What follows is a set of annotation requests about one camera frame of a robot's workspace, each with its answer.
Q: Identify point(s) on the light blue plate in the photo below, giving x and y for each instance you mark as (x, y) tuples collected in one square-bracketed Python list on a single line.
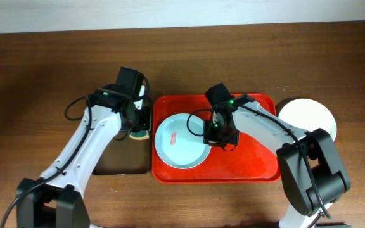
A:
[(178, 143)]

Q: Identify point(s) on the black rectangular water tray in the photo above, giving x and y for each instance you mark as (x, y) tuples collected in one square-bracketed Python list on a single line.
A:
[(124, 155)]

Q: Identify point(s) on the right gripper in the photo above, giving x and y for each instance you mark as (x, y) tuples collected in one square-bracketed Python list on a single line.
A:
[(219, 138)]

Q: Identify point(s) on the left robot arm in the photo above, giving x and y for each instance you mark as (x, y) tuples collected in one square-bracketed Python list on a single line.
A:
[(56, 198)]

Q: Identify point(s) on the green and yellow sponge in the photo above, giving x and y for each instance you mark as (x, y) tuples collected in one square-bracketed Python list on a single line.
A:
[(139, 136)]

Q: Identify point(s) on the red plastic tray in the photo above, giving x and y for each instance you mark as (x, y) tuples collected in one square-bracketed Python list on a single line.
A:
[(249, 162)]

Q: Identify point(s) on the white plate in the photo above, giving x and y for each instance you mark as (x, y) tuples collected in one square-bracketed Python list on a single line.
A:
[(307, 114)]

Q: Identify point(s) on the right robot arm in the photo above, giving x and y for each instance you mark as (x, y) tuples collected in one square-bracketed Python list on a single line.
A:
[(312, 172)]

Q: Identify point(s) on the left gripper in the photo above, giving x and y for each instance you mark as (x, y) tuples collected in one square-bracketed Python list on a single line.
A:
[(143, 123)]

